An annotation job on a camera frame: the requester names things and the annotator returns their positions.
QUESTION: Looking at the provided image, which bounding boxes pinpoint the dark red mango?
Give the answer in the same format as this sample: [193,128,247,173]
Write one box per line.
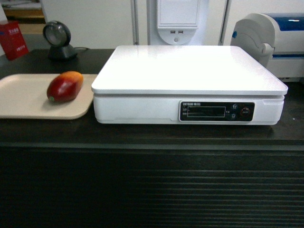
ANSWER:
[47,71,84,103]

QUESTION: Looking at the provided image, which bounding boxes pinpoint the white electronic scale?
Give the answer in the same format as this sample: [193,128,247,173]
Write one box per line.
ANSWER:
[92,46,288,125]

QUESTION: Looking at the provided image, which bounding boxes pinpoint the black checkout counter cabinet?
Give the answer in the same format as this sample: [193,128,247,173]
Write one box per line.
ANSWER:
[0,48,304,228]

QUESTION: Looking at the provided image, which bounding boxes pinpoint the white receipt printer terminal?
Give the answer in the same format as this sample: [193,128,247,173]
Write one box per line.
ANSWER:
[147,0,209,46]

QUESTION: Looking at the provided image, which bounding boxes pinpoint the black barcode scanner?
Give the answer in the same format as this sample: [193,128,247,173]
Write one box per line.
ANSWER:
[43,20,77,61]

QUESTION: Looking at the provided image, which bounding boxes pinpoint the beige plastic tray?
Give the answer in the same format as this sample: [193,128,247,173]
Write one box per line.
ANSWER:
[0,74,97,120]

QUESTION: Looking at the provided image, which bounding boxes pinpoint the white blue label printer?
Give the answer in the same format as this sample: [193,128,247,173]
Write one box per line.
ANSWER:
[230,13,304,82]

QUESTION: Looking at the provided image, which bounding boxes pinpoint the red box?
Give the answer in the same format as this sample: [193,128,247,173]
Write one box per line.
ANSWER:
[0,20,29,60]

